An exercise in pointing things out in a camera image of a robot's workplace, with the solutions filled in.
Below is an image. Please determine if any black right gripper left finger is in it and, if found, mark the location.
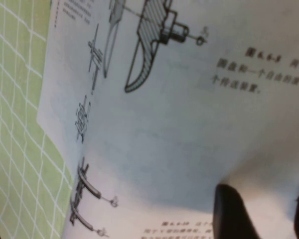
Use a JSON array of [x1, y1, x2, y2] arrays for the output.
[[212, 183, 256, 239]]

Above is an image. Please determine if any technical book with diagrams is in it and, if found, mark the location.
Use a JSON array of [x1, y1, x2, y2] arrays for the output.
[[36, 0, 299, 239]]

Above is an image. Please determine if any green white checked tablecloth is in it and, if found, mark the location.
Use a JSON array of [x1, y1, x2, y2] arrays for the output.
[[0, 0, 75, 239]]

